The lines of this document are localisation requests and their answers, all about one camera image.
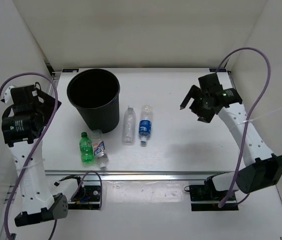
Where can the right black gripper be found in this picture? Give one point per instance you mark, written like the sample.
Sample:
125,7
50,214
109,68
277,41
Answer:
206,116

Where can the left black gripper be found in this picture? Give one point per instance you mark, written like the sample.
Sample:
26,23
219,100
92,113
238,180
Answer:
49,104

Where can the clear unlabelled plastic bottle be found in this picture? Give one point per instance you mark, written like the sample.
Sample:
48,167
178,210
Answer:
129,125

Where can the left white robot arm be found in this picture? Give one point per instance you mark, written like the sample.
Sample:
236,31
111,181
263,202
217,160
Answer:
22,132

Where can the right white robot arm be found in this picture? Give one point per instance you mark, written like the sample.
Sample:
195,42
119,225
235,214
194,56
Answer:
262,167

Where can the black plastic waste bin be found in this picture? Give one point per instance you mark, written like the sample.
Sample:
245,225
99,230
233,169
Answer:
95,95

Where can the green plastic soda bottle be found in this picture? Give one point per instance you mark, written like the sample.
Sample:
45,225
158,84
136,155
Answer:
86,149

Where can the clear bottle white blue label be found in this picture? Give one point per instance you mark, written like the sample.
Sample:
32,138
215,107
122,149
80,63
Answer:
99,149

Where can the aluminium table frame rail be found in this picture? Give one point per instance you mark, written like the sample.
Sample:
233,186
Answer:
143,186

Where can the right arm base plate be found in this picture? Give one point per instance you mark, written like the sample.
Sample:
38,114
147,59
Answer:
203,201

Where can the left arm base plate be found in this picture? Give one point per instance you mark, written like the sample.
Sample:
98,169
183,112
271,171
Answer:
88,197

